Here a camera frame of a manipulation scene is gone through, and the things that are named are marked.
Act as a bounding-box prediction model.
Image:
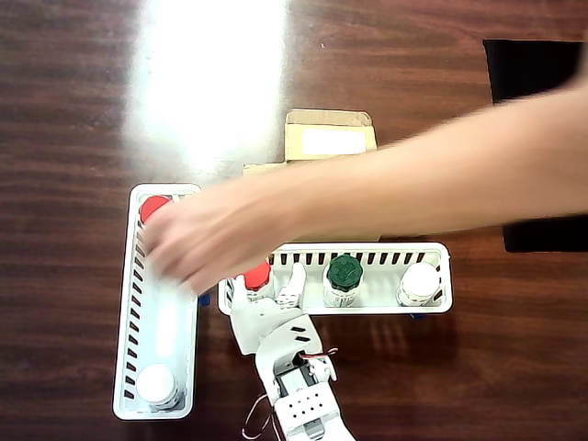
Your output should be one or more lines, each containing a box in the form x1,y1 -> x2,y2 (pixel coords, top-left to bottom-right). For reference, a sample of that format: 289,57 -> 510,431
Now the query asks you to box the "cardboard box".
242,108 -> 383,243

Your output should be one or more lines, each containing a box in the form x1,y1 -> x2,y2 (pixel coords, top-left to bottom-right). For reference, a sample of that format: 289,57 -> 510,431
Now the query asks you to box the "person's bare forearm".
279,81 -> 588,247

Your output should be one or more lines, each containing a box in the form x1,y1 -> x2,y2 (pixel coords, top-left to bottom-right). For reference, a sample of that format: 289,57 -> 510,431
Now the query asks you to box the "green-capped bottle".
322,254 -> 365,309

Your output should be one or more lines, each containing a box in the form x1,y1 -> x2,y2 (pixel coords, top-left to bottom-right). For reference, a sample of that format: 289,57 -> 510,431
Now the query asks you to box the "white plastic basket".
216,242 -> 455,318
112,182 -> 204,422

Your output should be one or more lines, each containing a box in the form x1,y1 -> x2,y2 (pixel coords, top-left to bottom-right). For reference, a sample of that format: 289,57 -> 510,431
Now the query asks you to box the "white-capped bottle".
135,363 -> 186,413
396,262 -> 445,308

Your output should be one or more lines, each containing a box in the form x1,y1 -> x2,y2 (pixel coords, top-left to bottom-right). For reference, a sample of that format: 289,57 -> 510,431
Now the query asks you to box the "person's bare hand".
139,178 -> 300,296

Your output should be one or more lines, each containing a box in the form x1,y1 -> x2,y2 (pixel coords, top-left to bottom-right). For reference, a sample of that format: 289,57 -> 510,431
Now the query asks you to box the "black cloth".
482,39 -> 588,253

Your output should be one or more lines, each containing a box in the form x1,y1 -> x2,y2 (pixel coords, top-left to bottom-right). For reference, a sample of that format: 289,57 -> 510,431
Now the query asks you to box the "short red motor cable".
298,347 -> 340,364

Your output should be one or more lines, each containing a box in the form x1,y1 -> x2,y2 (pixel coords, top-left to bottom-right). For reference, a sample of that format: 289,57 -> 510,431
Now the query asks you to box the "looped red black cable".
242,393 -> 277,438

